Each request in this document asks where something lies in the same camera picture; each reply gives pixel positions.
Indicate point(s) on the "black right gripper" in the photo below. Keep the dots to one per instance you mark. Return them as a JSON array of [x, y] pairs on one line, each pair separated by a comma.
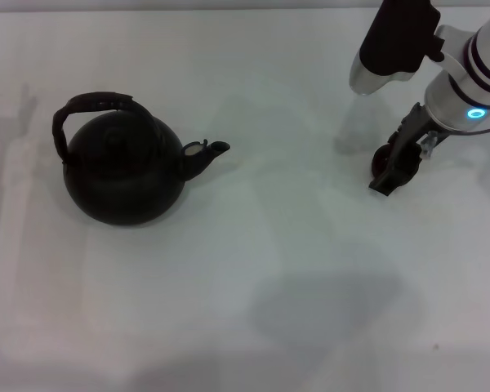
[[408, 139]]

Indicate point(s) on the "small dark brown teacup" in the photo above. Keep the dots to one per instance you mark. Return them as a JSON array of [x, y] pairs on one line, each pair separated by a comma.
[[379, 161]]

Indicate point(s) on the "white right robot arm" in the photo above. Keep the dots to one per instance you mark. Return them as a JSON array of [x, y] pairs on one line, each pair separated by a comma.
[[486, 49]]

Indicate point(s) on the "silver metal gripper bracket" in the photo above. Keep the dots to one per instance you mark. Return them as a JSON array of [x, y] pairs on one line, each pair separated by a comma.
[[430, 143]]

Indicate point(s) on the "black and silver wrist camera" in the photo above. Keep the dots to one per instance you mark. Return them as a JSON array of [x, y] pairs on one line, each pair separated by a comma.
[[396, 36]]

